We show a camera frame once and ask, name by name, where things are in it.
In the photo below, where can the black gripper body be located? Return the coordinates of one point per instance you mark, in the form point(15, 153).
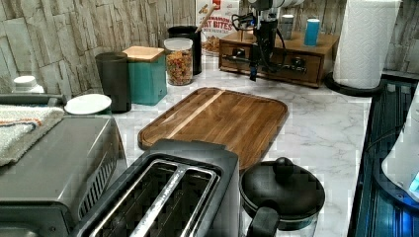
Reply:
point(262, 49)

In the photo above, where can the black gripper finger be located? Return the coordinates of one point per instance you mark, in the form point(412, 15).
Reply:
point(253, 71)

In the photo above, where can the wooden drawer box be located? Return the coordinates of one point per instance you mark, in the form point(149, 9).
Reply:
point(319, 59)

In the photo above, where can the ground pepper shaker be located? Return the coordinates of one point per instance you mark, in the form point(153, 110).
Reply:
point(287, 26)

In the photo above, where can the cinnamon oat bites cereal box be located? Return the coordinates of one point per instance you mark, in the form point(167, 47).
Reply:
point(219, 23)

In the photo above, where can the large wooden cutting board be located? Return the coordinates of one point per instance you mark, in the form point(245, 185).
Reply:
point(245, 124)

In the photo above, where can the blue shaker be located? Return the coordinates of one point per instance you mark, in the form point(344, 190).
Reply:
point(311, 32)

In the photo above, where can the clear pasta jar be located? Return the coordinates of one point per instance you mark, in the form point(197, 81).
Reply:
point(179, 61)

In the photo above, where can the teal canister with wooden lid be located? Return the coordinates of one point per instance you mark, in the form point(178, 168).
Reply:
point(147, 74)

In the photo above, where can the paper towel roll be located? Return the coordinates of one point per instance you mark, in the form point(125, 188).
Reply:
point(364, 41)

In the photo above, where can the black lidded glass kettle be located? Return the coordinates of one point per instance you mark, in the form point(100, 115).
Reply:
point(280, 199)

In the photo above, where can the dark grey cup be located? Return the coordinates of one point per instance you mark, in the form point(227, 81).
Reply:
point(113, 73)

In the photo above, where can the silver toaster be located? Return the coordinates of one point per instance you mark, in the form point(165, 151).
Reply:
point(174, 189)

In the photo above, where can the white plate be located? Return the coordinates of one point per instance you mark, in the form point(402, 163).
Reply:
point(88, 104)

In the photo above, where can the stainless toaster oven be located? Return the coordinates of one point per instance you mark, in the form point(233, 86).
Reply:
point(63, 175)

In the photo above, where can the folded dish towel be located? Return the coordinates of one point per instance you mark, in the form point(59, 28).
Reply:
point(22, 126)

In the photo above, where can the black drawer handle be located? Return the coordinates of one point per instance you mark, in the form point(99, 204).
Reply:
point(296, 67)

